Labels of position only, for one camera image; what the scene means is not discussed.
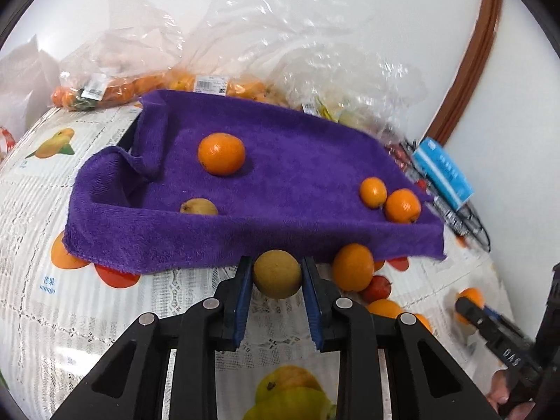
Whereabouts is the brown wooden door frame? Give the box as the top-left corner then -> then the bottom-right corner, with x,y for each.
422,0 -> 504,145

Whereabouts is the round orange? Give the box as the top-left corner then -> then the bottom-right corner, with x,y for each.
455,288 -> 486,330
331,244 -> 376,292
384,188 -> 422,224
366,299 -> 405,319
198,133 -> 246,177

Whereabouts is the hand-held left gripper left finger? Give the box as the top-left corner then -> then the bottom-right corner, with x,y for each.
74,256 -> 254,420

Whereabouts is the bag of red produce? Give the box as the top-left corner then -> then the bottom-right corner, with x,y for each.
385,140 -> 416,171

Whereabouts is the clear bag of small oranges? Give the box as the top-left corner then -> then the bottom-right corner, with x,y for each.
50,26 -> 184,112

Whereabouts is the blue tissue box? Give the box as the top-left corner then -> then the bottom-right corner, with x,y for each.
411,137 -> 475,211

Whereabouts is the clear bag of yellow produce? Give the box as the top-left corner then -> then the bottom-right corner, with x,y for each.
271,48 -> 427,141

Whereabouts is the printed tablecloth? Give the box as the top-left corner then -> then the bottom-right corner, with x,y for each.
0,105 -> 526,420

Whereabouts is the white plastic bag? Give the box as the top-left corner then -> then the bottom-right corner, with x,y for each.
0,35 -> 62,141

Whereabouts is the small yellow-green pear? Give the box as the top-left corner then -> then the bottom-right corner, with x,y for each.
180,198 -> 218,216
253,249 -> 303,300

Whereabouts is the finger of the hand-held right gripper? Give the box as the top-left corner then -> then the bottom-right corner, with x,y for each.
482,306 -> 537,357
455,296 -> 539,377

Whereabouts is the tall clear bag of oranges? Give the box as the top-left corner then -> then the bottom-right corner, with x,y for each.
166,0 -> 381,101

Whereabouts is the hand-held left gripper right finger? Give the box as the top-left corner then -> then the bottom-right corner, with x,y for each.
301,256 -> 502,420

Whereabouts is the black wire basket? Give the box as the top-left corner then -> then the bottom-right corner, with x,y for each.
402,140 -> 493,252

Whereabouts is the small orange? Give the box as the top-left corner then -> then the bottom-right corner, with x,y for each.
359,177 -> 388,209

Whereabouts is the person's right hand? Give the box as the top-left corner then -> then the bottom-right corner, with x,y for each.
486,370 -> 537,420

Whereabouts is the purple towel covered tray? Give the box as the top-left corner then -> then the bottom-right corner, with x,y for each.
63,89 -> 447,274

